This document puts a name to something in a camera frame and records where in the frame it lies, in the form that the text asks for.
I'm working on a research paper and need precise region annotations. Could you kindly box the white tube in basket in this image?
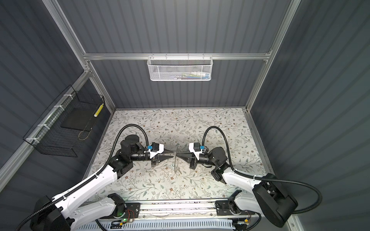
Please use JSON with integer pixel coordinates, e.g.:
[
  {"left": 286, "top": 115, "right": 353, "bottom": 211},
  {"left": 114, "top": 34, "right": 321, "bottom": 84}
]
[{"left": 189, "top": 72, "right": 211, "bottom": 80}]

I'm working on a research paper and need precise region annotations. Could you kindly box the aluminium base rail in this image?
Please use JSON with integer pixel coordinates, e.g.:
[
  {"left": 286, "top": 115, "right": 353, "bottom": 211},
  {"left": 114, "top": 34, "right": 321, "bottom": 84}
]
[{"left": 57, "top": 197, "right": 295, "bottom": 223}]

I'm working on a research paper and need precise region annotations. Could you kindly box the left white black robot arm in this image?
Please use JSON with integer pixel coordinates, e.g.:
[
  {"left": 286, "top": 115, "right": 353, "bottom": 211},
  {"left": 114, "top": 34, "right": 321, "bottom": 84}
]
[{"left": 30, "top": 135, "right": 173, "bottom": 231}]

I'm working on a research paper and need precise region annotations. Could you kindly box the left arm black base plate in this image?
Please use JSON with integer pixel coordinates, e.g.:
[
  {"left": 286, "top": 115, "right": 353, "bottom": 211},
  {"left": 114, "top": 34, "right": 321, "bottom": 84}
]
[{"left": 100, "top": 203, "right": 141, "bottom": 219}]

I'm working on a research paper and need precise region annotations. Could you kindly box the yellow marker pen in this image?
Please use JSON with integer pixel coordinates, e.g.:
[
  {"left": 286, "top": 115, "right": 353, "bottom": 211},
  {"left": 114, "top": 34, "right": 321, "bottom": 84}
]
[{"left": 93, "top": 103, "right": 105, "bottom": 117}]

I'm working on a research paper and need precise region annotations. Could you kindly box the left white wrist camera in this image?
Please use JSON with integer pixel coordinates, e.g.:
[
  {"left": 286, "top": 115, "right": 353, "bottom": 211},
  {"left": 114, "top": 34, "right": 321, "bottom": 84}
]
[{"left": 145, "top": 142, "right": 164, "bottom": 159}]

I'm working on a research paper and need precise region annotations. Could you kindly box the black foam pad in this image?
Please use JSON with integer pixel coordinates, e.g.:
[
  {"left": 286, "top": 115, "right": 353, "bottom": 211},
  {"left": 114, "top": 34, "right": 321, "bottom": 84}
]
[{"left": 61, "top": 108, "right": 97, "bottom": 131}]

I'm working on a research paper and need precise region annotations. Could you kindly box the black wire basket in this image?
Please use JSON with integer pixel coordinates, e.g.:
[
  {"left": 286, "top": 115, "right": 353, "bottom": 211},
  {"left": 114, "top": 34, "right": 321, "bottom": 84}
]
[{"left": 23, "top": 87, "right": 105, "bottom": 157}]

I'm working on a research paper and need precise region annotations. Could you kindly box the white wire mesh basket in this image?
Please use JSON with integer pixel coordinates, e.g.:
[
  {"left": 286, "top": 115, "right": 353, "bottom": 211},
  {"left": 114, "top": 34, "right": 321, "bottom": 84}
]
[{"left": 147, "top": 57, "right": 214, "bottom": 81}]

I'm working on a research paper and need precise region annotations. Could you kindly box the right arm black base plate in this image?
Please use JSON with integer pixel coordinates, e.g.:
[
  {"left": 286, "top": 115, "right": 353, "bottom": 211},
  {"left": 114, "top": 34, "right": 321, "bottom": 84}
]
[{"left": 214, "top": 200, "right": 256, "bottom": 216}]

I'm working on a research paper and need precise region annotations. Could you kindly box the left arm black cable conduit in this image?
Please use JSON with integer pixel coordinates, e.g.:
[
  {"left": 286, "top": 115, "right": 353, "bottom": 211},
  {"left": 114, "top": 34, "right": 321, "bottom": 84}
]
[{"left": 14, "top": 124, "right": 149, "bottom": 231}]

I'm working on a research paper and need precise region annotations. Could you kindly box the white perforated vent strip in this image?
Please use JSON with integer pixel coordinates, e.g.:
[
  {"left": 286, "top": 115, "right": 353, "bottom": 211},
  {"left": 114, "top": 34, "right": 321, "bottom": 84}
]
[{"left": 78, "top": 218, "right": 236, "bottom": 231}]

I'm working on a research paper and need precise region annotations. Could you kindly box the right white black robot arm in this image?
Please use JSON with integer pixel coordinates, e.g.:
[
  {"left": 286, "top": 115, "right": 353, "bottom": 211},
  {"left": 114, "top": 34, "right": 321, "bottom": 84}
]
[{"left": 176, "top": 147, "right": 298, "bottom": 228}]

